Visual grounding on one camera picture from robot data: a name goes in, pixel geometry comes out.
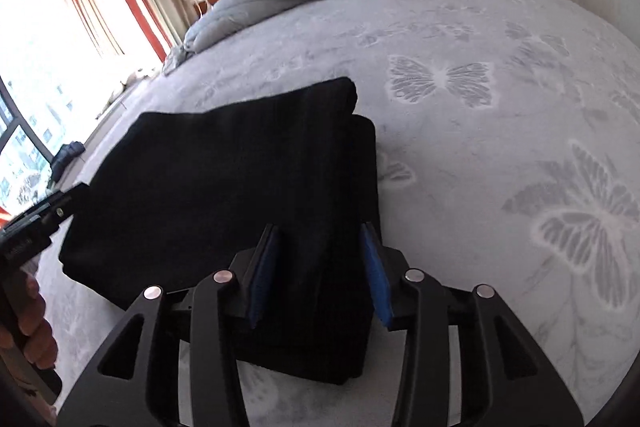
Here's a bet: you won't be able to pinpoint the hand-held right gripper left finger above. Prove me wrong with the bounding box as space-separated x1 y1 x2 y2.
57 223 281 427

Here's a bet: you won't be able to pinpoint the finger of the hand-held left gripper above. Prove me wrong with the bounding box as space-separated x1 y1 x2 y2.
42 183 92 228

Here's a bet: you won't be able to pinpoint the dark blue garment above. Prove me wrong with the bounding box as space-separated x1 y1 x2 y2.
50 141 86 180

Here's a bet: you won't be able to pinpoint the black pants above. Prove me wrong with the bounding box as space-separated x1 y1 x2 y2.
59 77 383 385

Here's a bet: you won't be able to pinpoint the beige cloth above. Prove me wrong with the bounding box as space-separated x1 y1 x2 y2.
102 67 161 112

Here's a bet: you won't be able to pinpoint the black framed window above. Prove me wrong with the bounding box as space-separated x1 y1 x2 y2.
0 0 101 220

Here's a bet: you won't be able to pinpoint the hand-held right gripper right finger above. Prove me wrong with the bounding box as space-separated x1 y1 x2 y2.
359 221 585 427

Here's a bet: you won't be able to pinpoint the person's left hand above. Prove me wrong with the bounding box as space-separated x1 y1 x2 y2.
0 274 59 370

